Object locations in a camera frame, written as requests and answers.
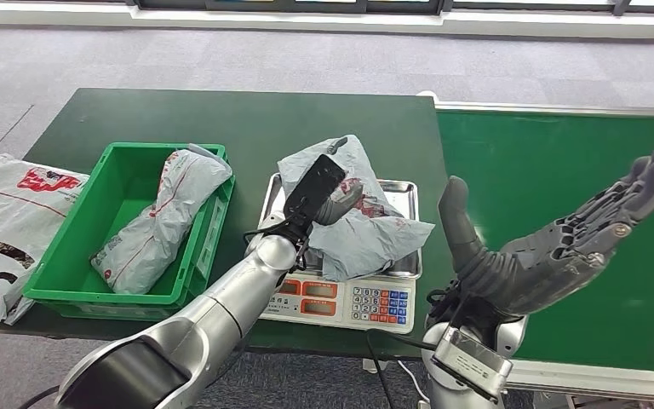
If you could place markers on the white scale with steel tray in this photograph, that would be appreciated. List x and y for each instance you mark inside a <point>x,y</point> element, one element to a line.
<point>372,305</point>

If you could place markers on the white table foot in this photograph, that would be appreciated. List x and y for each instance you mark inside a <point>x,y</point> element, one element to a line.
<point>367,367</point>

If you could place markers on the grey courier package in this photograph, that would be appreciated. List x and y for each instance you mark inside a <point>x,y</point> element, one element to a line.
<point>372,237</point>
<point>163,226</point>

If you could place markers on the green conveyor belt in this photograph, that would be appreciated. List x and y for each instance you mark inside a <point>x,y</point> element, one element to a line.
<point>530,164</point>

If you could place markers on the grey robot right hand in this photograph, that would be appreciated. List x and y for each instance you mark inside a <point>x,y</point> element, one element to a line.
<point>530,271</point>

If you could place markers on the dark window frame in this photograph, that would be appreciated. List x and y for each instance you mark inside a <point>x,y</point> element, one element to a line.
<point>304,4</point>

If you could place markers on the green plastic crate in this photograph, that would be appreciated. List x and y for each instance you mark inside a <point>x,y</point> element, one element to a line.
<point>118,169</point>

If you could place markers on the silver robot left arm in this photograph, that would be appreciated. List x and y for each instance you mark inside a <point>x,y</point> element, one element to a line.
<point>220,316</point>

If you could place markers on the white printed plastic bag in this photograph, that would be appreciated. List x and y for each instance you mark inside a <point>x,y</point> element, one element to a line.
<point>5,214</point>

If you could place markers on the dark green table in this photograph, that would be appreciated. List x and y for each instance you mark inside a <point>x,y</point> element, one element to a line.
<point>304,118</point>

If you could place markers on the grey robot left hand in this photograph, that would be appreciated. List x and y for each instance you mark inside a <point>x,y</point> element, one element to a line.
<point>341,206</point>

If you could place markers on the white window ledge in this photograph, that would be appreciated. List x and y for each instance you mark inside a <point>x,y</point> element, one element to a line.
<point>304,20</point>

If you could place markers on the grey rolled courier package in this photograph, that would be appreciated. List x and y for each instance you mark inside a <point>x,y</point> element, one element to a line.
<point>163,226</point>

